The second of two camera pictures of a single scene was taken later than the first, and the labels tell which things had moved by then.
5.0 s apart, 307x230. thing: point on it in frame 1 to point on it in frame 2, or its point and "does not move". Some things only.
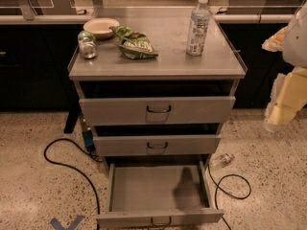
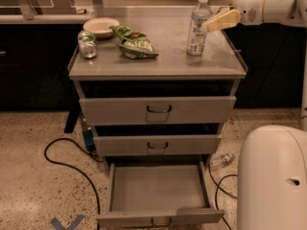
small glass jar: [87, 44] does not move
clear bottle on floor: [222, 160] does not move
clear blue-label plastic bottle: [199, 26] does not move
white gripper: [295, 43] to [251, 8]
